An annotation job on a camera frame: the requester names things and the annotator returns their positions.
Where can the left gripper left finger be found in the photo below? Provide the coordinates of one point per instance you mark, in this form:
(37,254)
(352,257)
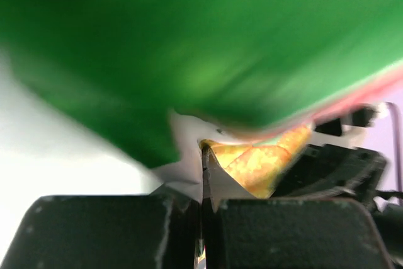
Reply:
(131,231)

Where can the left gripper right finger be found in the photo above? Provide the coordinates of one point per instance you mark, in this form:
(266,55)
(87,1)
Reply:
(294,233)

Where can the green Chuba cassava chips bag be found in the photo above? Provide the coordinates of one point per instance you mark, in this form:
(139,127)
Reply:
(155,77)

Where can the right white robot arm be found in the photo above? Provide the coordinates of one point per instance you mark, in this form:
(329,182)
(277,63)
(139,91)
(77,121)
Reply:
(333,171)

